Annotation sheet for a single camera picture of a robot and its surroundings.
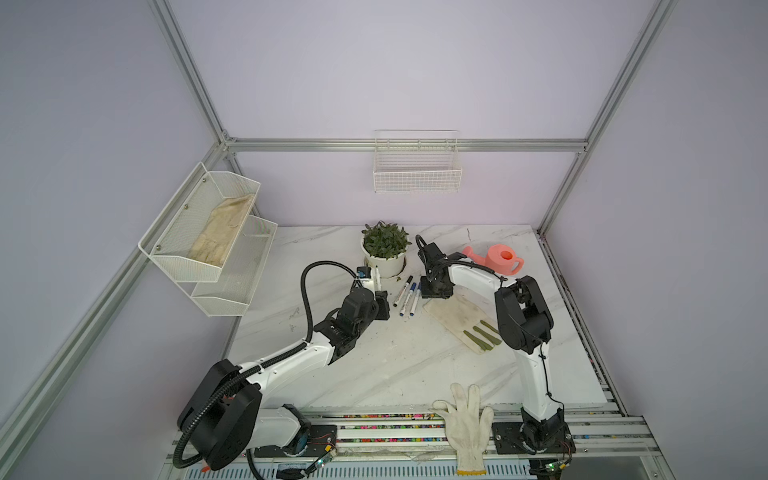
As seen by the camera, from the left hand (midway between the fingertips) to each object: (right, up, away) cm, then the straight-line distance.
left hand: (384, 294), depth 84 cm
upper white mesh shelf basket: (-50, +15, -7) cm, 53 cm away
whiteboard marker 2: (+9, -7, +13) cm, 17 cm away
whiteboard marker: (+9, -2, +17) cm, 19 cm away
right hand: (+15, -1, +17) cm, 22 cm away
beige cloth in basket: (-45, +14, -8) cm, 47 cm away
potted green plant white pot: (0, +14, +10) cm, 18 cm away
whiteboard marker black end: (+6, -1, +17) cm, 18 cm away
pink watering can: (+38, +10, +14) cm, 42 cm away
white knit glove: (+22, -34, -8) cm, 41 cm away
